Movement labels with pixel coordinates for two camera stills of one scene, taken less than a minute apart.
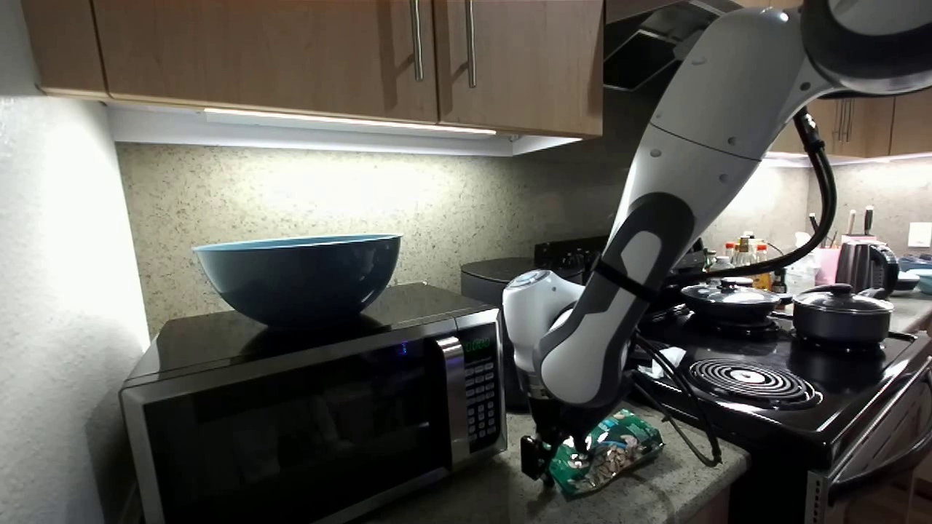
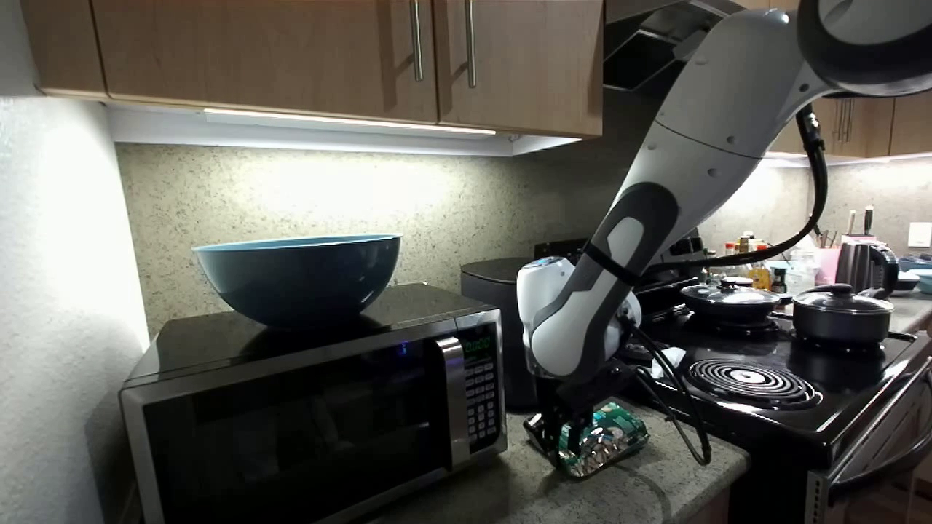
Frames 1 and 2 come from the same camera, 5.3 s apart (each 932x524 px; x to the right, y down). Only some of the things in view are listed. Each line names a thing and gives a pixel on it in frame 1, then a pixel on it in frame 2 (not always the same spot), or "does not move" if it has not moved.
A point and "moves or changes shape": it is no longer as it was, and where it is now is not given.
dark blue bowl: x=302 y=277 does not move
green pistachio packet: x=616 y=443 moves or changes shape
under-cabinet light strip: x=182 y=127 does not move
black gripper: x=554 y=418 does not move
